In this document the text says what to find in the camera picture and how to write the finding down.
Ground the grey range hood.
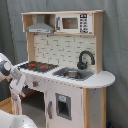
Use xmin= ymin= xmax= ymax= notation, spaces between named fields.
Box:
xmin=26 ymin=15 xmax=54 ymax=34

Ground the toy microwave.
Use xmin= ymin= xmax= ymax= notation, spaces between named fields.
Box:
xmin=56 ymin=14 xmax=93 ymax=34

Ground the white oven door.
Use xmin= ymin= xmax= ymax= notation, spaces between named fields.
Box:
xmin=12 ymin=95 xmax=22 ymax=115

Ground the wooden toy kitchen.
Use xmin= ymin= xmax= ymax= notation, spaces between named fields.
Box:
xmin=19 ymin=10 xmax=115 ymax=128

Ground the white cupboard door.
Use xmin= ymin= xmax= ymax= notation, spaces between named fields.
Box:
xmin=45 ymin=81 xmax=83 ymax=128

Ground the black toy stovetop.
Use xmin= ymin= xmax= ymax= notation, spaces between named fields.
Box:
xmin=19 ymin=61 xmax=57 ymax=73

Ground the black toy faucet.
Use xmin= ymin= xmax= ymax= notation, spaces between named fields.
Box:
xmin=77 ymin=50 xmax=95 ymax=70

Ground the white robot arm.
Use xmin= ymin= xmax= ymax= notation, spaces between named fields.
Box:
xmin=0 ymin=53 xmax=38 ymax=128

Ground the right red stove knob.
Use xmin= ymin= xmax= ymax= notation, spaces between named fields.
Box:
xmin=32 ymin=81 xmax=39 ymax=87

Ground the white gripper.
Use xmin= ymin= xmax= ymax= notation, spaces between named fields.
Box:
xmin=10 ymin=67 xmax=26 ymax=100

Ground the metal toy sink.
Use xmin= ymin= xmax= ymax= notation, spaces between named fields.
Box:
xmin=53 ymin=67 xmax=93 ymax=81

